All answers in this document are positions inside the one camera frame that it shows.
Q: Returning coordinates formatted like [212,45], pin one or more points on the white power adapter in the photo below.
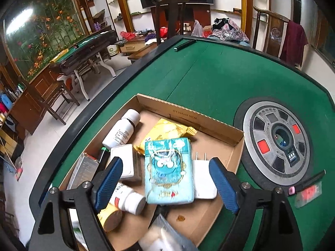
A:
[204,186]

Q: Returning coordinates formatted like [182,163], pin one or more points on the small white box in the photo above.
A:
[131,162]

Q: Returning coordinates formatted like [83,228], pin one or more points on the dark wooden chair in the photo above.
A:
[175,23]

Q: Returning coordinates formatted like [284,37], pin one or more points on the maroon cloth on chair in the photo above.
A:
[293,47]

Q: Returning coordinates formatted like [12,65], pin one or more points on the white standing air conditioner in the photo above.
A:
[308,15]

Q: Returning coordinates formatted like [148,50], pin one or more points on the round grey table control panel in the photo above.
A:
[278,149]

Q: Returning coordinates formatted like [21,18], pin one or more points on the green mahjong table background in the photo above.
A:
[86,54]

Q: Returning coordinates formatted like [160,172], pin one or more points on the light blue tissue pack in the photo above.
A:
[168,172]

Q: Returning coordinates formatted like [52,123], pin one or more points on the black marker pink cap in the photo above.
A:
[306,183]

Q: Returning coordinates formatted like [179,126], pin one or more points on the yellow snack packet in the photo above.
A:
[165,129]

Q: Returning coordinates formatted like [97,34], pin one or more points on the large white pill bottle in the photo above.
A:
[122,130]

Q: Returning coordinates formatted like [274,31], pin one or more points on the cardboard box tray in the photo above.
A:
[214,138]

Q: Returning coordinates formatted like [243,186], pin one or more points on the flower mural painting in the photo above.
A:
[35,31]

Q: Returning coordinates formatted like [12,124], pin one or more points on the wooden chair with cloth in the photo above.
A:
[274,33]

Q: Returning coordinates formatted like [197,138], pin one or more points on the black marker yellow cap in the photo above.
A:
[103,158]

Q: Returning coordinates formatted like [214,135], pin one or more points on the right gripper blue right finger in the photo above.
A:
[227,185]

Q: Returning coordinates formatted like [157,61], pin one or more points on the small white bottle pink label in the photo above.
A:
[126,199]

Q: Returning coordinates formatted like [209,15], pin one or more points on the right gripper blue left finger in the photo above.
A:
[104,183]

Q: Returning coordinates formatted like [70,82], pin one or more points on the pile of clothes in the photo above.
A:
[227,30]

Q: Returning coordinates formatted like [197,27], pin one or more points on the white bottle green label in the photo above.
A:
[77,229]

